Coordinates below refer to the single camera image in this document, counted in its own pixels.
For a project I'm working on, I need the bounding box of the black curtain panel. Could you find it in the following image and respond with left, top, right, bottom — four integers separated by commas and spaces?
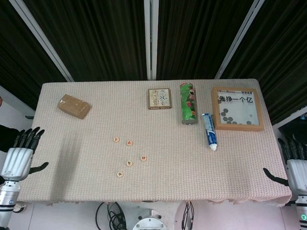
25, 0, 148, 81
0, 0, 70, 112
155, 0, 255, 80
222, 0, 307, 125

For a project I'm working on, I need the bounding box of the black fabric object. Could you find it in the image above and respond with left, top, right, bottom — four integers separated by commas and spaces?
0, 124, 22, 153

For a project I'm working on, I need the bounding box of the wooden block far left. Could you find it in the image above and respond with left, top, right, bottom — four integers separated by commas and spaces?
57, 93, 93, 120

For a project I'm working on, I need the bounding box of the black cable bundle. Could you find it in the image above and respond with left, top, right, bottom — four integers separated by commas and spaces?
95, 202, 128, 230
181, 201, 196, 228

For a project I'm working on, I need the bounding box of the small brown card box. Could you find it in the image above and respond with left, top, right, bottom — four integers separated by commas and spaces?
147, 88, 173, 110

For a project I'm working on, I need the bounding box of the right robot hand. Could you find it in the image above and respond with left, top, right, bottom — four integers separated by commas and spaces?
263, 134, 307, 195

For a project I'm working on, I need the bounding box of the wooden frame coin bank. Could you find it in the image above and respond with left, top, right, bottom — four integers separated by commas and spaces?
211, 86, 264, 132

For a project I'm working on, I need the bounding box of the white frame bar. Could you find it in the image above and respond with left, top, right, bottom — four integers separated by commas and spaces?
272, 106, 307, 130

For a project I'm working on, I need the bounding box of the silver aluminium frame post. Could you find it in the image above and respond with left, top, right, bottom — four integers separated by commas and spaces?
214, 0, 266, 79
9, 0, 74, 82
143, 0, 159, 81

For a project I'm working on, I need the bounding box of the green cylindrical snack can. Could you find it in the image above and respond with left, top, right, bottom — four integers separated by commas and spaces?
179, 82, 199, 126

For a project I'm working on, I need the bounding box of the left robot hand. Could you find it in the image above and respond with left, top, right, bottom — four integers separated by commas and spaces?
0, 126, 49, 184

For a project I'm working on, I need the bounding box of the blue white toothpaste tube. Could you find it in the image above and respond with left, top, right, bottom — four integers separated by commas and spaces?
201, 113, 219, 151

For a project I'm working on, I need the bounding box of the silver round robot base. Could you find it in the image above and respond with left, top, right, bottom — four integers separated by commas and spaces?
132, 208, 168, 230

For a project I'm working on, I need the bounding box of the beige woven tablecloth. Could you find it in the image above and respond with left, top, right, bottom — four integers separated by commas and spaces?
12, 79, 292, 208

